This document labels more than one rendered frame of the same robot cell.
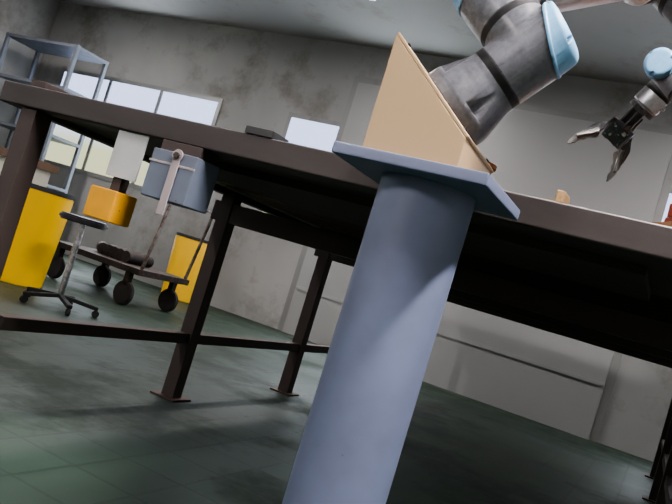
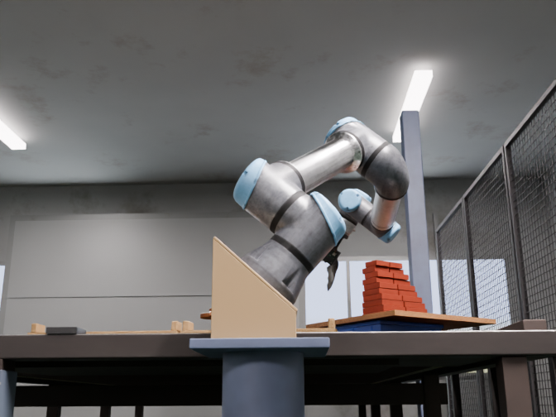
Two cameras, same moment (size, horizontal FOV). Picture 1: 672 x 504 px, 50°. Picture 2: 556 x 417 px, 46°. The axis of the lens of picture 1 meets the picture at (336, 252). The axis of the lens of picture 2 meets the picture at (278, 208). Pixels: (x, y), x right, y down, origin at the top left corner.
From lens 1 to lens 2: 0.43 m
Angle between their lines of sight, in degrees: 27
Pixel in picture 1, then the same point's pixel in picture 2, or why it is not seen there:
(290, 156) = (99, 346)
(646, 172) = not seen: hidden behind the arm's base
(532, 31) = (314, 218)
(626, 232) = (398, 342)
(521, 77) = (314, 252)
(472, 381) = not seen: outside the picture
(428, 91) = (254, 280)
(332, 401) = not seen: outside the picture
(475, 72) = (281, 256)
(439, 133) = (273, 312)
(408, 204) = (263, 375)
